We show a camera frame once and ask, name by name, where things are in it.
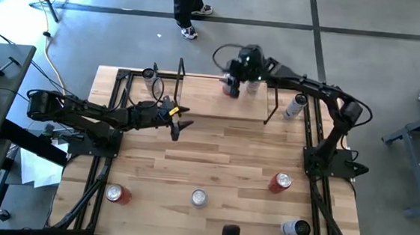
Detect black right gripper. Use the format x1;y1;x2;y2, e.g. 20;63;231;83
218;43;273;102

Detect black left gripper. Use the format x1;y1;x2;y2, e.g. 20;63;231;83
133;93;196;143

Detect whitish standard beverage can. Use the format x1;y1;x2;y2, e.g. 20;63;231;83
221;73;234;97

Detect slim pinkish white beverage can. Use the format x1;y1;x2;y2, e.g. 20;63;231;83
245;79;262;97

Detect silver beverage can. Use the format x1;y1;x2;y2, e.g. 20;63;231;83
189;187;210;210

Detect red cola can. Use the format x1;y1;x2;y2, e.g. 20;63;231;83
267;170;293;196
104;182;133;207

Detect small black power box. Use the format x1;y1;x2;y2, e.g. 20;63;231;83
39;121;87;143

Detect white paper sheets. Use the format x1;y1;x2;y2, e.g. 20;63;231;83
16;139;70;192

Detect black metal rod tool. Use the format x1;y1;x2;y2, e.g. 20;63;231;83
0;55;23;76

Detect wooden shelf black metal frame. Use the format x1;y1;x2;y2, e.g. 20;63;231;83
170;57;282;126

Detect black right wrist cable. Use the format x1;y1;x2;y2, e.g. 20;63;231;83
210;41;243;75

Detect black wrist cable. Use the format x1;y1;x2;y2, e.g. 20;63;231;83
126;73;167;109
210;41;243;75

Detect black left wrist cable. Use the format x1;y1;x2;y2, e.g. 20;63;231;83
126;73;167;109

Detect black aluminium table frame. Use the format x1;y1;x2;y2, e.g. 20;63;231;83
49;62;377;235

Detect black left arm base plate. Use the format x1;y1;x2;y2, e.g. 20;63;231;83
67;124;124;159

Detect yellow cable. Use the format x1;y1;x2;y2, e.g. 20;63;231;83
7;0;77;98

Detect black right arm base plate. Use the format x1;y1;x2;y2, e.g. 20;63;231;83
301;145;372;183

